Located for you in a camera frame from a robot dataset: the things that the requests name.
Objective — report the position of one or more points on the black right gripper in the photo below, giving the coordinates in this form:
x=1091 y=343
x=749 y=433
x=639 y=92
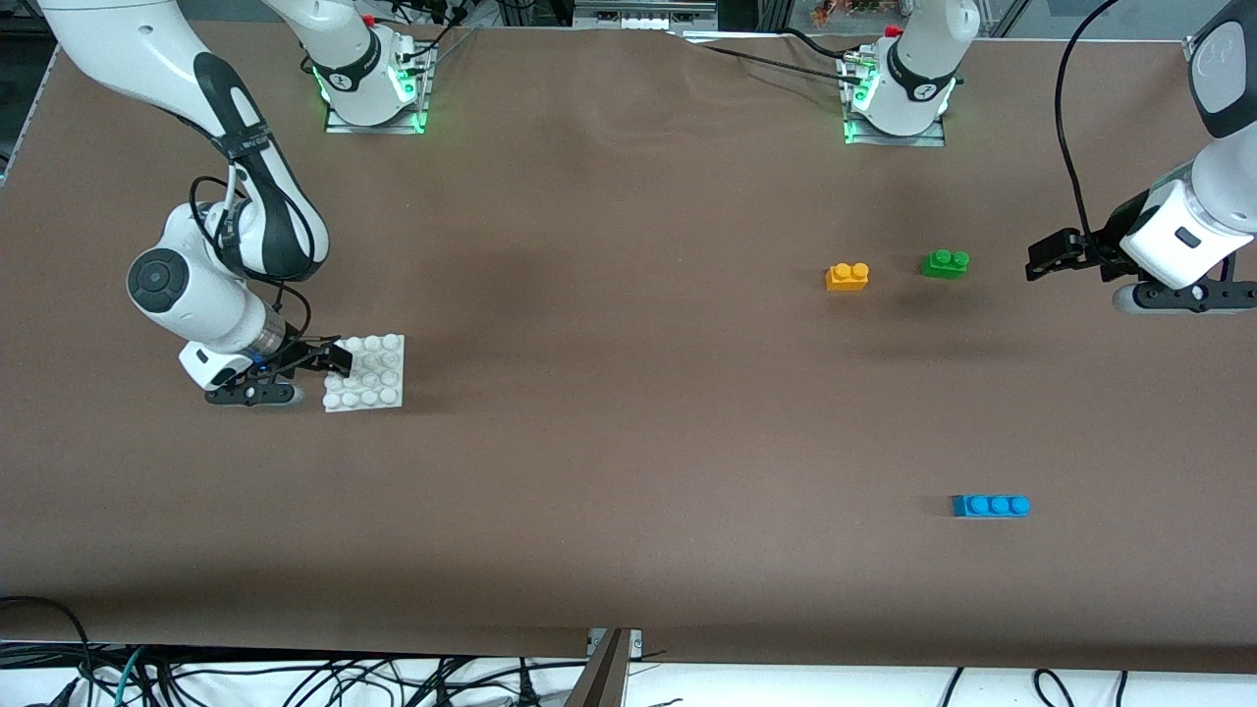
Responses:
x=295 y=354

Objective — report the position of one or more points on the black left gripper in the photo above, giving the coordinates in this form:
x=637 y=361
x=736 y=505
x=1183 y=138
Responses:
x=1108 y=243

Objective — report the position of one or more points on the white studded base plate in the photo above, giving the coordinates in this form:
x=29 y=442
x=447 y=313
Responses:
x=378 y=383

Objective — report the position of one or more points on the yellow two-stud toy block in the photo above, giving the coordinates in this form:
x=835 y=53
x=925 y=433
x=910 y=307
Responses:
x=847 y=279

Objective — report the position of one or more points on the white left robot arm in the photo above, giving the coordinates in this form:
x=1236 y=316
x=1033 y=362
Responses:
x=923 y=79

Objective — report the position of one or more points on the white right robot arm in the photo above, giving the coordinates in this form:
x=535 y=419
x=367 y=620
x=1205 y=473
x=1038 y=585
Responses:
x=167 y=59

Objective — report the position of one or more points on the green two-stud toy block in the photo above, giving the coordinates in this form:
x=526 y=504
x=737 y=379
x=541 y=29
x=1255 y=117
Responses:
x=945 y=265

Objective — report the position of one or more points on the blue three-stud toy block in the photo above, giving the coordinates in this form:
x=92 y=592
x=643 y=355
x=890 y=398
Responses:
x=990 y=507

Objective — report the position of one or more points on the brown table cover mat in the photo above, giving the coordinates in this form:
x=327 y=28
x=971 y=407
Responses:
x=628 y=442

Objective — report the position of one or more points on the silver metal bracket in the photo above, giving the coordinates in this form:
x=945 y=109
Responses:
x=636 y=640

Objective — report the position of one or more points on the dark metal stand post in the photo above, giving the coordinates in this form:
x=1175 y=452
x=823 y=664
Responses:
x=601 y=678

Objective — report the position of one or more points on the aluminium background frame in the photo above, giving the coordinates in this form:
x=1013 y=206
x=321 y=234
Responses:
x=638 y=15

